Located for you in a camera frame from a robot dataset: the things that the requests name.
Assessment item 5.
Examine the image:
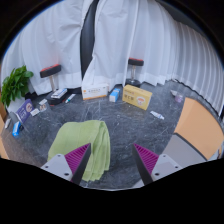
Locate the purple printed box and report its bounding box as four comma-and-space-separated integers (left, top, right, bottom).
15, 98, 34, 124

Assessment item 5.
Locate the white blue tube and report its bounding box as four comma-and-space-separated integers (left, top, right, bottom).
65, 93, 77, 104

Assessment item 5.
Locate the green potted plant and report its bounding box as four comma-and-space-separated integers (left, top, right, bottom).
0, 65, 34, 113

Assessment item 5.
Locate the black stool with red rim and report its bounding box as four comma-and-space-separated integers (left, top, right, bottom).
39, 63, 83, 106
125, 57, 145, 88

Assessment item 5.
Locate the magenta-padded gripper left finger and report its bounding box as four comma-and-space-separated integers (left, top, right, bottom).
40, 143, 92, 185

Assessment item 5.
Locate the white blue flat box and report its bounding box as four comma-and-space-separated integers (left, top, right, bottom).
50, 87, 68, 99

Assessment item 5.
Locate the small white tube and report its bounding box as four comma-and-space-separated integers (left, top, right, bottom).
149, 110, 165, 121

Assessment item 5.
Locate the white curtain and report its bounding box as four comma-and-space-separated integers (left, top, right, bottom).
1, 0, 92, 96
81, 0, 224, 115

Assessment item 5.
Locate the light green towel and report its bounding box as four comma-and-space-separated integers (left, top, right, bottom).
47, 119, 111, 183

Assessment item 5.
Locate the white flat packet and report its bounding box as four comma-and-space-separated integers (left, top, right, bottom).
4, 117, 12, 130

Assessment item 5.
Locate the yellow printed box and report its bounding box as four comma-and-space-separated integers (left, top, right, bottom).
122, 84, 153, 111

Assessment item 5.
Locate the white box with orange print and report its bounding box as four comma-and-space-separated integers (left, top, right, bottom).
81, 83, 110, 101

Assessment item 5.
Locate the small blue white box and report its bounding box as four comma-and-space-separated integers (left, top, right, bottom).
109, 87, 122, 103

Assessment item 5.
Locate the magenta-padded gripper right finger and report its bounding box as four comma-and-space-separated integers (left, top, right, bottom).
132, 143, 183, 186

